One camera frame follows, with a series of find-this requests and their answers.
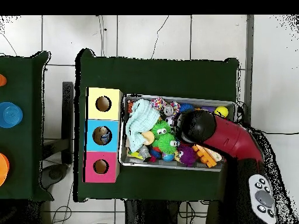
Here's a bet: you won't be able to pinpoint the green fuzzy toy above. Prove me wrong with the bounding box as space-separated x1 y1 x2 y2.
152 133 179 155

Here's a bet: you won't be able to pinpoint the mint green cloth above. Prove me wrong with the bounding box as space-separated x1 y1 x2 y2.
125 99 162 153

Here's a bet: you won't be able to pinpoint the silver drink can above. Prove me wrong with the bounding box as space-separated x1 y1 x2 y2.
162 104 175 117

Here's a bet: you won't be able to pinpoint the black flat panel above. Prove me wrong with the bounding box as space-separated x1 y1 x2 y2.
61 81 75 165

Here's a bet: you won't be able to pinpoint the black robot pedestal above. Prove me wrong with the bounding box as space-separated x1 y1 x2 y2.
124 199 180 224

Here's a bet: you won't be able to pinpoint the black cable bundle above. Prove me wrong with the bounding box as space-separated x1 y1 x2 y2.
178 200 209 221

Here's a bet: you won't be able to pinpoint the yellow ball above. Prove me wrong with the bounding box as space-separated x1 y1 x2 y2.
214 106 229 118

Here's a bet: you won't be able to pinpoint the dark green table cloth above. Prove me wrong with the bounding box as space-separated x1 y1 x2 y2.
0 51 54 202
74 48 240 207

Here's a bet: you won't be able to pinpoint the wooden box with three holes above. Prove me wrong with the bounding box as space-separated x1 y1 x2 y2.
83 87 124 184

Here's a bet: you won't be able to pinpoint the purple spiky toy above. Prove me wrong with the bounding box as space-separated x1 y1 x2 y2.
177 144 197 167

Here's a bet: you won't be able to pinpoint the orange toy building block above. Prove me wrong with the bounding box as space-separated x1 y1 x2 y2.
192 144 218 169

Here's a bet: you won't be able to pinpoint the black power cable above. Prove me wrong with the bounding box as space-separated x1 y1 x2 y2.
261 131 299 135

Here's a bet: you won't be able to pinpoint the shallow wire mesh bin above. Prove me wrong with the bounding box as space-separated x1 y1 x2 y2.
118 93 237 173

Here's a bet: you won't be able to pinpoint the blue plastic cup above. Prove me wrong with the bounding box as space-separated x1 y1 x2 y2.
0 101 23 129

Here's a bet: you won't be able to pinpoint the cream knitted cloth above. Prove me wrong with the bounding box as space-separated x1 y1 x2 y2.
205 148 223 162

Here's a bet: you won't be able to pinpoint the blue fuzzy toy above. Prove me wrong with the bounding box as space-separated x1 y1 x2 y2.
179 103 195 113

